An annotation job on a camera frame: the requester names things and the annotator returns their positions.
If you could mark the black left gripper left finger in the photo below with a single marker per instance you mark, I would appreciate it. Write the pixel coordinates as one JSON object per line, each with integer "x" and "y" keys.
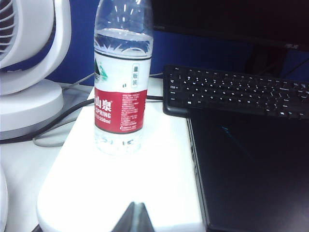
{"x": 126, "y": 221}

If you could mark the blue office partition panel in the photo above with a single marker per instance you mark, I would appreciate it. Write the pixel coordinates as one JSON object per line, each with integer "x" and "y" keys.
{"x": 193, "y": 53}

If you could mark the black computer keyboard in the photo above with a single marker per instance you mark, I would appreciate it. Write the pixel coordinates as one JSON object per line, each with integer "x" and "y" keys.
{"x": 229, "y": 91}

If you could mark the white desk riser platform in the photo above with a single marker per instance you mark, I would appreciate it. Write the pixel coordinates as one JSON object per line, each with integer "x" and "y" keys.
{"x": 120, "y": 181}

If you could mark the black computer monitor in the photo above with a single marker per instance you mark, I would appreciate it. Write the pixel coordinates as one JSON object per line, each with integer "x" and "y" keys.
{"x": 229, "y": 17}

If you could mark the black laptop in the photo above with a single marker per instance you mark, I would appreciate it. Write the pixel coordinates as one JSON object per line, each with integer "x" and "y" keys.
{"x": 253, "y": 169}

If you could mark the clear red-label water bottle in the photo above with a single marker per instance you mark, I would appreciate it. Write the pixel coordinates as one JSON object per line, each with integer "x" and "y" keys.
{"x": 120, "y": 108}

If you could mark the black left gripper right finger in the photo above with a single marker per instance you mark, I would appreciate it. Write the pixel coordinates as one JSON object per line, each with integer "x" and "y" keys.
{"x": 143, "y": 221}

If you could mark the white rounded plastic object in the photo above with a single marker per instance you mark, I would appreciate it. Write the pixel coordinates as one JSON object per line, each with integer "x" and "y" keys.
{"x": 3, "y": 198}

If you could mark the white desk fan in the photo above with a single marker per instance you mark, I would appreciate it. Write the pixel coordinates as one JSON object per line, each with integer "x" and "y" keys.
{"x": 29, "y": 72}

